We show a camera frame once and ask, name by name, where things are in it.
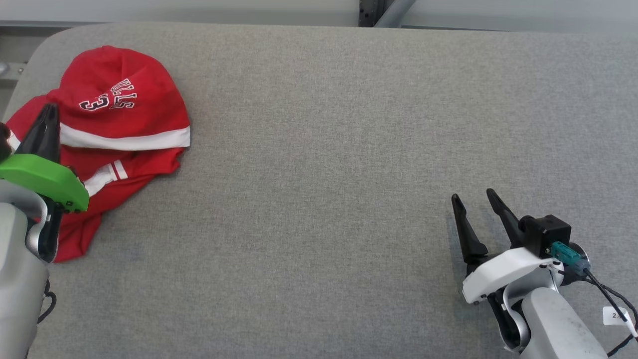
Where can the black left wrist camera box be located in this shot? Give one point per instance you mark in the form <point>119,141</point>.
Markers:
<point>4,142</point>

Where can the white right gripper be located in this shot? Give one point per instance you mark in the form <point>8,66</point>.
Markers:
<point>503,269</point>

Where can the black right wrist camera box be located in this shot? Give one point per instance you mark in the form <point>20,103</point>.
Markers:
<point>548,233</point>

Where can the dark perforated post bracket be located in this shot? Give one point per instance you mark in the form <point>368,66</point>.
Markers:
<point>370,12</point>

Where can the grey fabric upholstered surface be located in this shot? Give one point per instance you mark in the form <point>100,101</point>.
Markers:
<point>324,174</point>

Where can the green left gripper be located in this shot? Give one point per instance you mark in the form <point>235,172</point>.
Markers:
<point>45,177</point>

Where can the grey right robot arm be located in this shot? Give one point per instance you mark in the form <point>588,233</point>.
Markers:
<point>558,324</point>

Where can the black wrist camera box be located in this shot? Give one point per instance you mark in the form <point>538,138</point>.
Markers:
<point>548,233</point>
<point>4,142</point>

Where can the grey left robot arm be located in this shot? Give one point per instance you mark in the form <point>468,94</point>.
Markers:
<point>15,279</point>

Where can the teal right camera connector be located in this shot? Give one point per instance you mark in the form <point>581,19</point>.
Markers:
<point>563,252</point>

